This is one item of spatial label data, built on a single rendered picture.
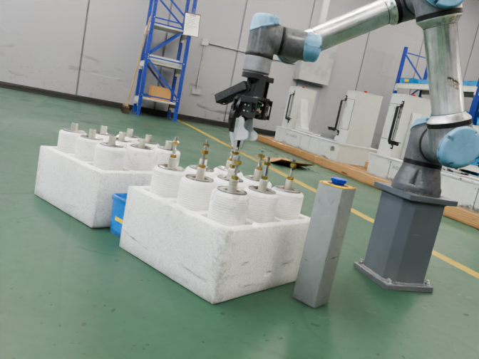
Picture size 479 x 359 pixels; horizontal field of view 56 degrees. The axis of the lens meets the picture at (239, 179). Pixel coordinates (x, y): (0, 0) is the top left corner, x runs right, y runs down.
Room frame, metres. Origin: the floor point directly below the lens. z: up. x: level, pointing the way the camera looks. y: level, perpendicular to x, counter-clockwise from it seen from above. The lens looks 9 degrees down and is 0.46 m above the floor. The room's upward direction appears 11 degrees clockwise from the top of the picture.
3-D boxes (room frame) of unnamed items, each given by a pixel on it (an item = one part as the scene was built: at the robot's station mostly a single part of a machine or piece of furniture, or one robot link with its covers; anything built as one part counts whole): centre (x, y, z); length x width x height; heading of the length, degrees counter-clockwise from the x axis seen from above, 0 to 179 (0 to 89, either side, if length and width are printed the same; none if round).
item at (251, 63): (1.25, 0.01, 0.57); 0.08 x 0.08 x 0.05
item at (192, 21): (6.83, 1.12, 1.45); 0.25 x 0.03 x 0.39; 111
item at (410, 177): (1.44, -0.56, 0.35); 0.15 x 0.15 x 0.10
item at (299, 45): (1.28, -0.08, 0.64); 0.11 x 0.11 x 0.08; 6
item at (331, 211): (1.13, -0.24, 0.16); 0.07 x 0.07 x 0.31; 50
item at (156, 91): (7.08, 1.46, 0.36); 0.31 x 0.25 x 0.20; 111
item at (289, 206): (1.27, -0.14, 0.16); 0.10 x 0.10 x 0.18
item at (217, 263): (1.26, 0.03, 0.09); 0.39 x 0.39 x 0.18; 50
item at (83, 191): (1.61, 0.44, 0.09); 0.39 x 0.39 x 0.18; 51
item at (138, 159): (1.54, 0.35, 0.16); 0.10 x 0.10 x 0.18
